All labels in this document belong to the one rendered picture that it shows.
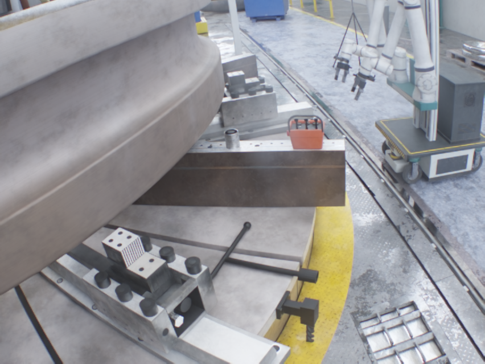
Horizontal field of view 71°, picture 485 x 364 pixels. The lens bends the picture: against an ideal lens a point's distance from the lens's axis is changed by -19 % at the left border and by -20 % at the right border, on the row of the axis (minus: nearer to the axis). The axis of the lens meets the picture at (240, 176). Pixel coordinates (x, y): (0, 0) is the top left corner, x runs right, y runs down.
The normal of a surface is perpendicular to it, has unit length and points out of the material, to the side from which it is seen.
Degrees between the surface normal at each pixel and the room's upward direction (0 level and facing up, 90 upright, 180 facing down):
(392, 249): 0
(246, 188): 90
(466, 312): 0
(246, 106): 90
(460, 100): 90
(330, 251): 0
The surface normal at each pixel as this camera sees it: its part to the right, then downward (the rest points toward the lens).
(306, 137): -0.19, 0.61
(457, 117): 0.07, 0.49
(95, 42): 0.86, 0.15
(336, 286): -0.13, -0.86
